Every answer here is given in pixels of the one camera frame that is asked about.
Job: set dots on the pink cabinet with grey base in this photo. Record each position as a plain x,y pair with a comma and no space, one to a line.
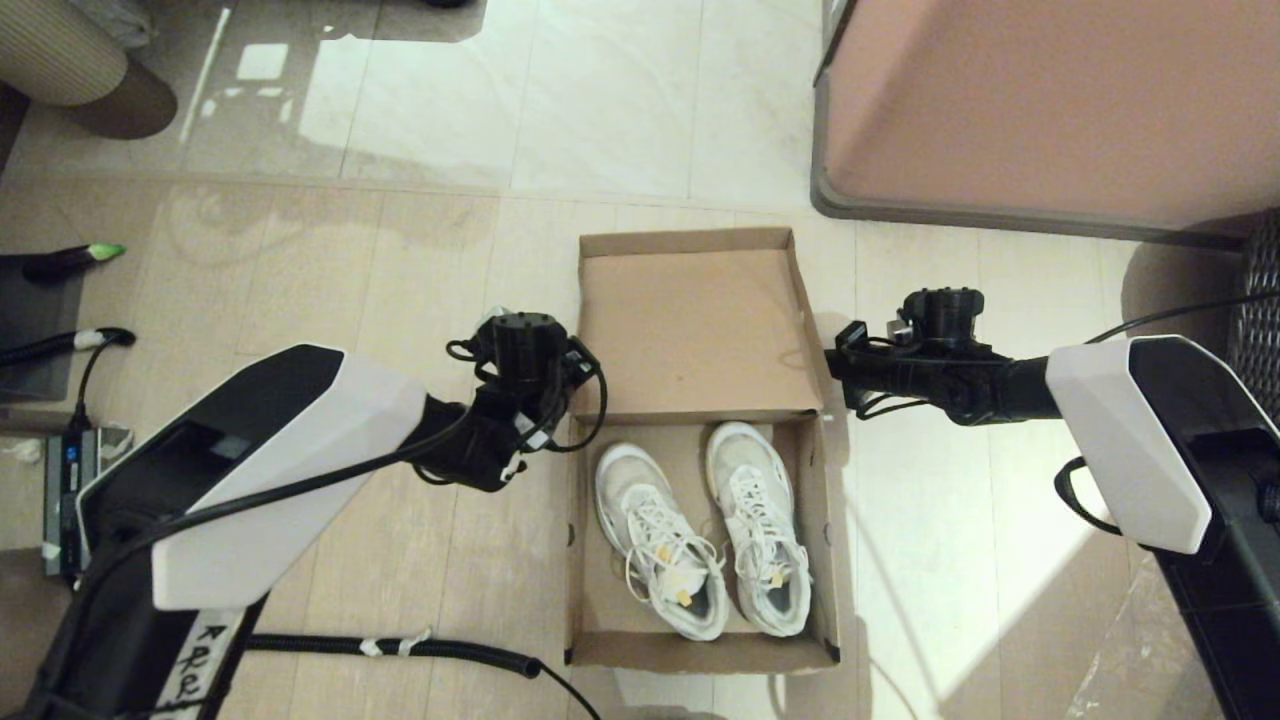
1050,100

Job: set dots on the beige ribbed pouf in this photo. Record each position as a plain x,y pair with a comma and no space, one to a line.
50,50

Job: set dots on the dark grey floor mat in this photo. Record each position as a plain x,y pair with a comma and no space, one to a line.
35,320

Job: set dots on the grey cloth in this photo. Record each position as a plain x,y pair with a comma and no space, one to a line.
115,20

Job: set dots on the dark woven basket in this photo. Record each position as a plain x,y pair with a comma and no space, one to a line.
1262,300

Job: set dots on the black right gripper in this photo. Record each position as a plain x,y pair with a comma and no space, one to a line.
940,375

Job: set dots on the white mesh sneaker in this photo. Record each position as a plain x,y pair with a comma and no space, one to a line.
650,540
760,520

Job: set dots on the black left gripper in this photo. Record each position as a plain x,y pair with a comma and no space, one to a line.
530,370

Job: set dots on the grey power supply box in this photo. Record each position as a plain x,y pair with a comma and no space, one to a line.
58,490

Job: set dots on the white crumpled tape piece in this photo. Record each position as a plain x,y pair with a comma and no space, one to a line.
22,451

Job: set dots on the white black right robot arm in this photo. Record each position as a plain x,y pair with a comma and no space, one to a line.
1150,440

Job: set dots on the brown cardboard shoe box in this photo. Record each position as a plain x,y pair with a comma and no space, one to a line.
690,330

